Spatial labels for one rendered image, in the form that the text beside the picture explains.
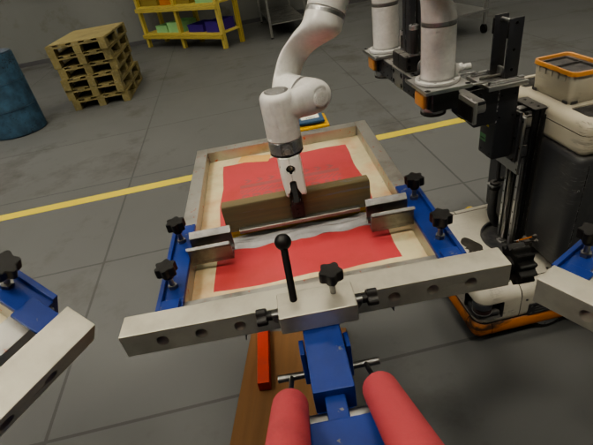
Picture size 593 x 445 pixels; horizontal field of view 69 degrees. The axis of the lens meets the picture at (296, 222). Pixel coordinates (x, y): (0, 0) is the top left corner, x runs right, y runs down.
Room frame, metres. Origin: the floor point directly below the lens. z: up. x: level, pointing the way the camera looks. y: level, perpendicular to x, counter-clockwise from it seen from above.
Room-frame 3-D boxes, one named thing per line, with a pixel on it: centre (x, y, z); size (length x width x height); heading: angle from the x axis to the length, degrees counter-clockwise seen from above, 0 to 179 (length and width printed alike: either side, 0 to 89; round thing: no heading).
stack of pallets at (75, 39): (6.45, 2.29, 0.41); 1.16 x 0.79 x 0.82; 2
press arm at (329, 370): (0.45, -0.01, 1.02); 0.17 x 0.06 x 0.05; 0
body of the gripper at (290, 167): (0.90, -0.01, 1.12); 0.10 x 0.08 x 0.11; 1
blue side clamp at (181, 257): (0.77, 0.27, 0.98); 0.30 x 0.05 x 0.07; 0
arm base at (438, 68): (1.24, -0.49, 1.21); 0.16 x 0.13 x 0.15; 94
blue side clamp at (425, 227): (0.77, -0.28, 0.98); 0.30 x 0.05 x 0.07; 0
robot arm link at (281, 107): (0.91, -0.04, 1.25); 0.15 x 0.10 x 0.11; 126
